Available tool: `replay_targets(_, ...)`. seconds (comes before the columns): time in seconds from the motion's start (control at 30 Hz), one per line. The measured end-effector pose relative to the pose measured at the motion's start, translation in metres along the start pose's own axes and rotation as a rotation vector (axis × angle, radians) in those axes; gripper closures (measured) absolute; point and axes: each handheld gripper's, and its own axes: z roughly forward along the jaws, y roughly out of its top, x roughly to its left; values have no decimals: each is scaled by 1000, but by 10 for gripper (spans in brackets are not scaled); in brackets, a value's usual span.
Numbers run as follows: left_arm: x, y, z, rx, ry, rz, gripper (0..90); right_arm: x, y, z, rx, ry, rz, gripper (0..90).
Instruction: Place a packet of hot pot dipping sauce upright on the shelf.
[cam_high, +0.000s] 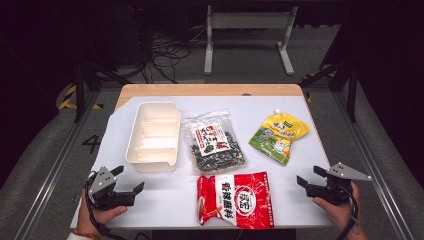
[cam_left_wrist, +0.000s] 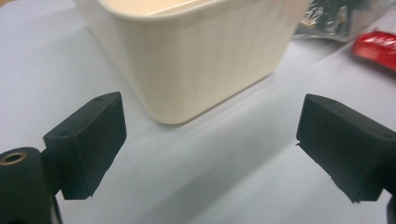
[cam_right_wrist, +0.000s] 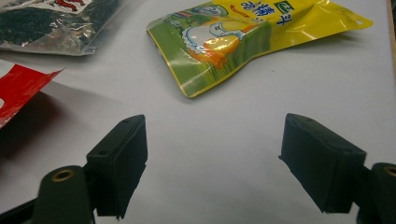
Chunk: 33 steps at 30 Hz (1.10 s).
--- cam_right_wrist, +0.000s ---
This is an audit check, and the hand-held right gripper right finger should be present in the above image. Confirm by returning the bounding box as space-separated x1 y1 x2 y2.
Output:
278 113 367 215

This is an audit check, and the red white snack packet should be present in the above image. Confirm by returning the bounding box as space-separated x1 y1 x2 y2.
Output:
0 59 64 130

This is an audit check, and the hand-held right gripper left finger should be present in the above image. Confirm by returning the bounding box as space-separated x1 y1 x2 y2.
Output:
86 114 149 220

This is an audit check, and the yellow green snack packet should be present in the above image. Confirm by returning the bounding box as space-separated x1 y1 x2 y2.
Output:
146 0 374 98

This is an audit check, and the clear bag of dark seaweed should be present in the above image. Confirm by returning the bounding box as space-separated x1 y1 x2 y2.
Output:
0 0 129 57

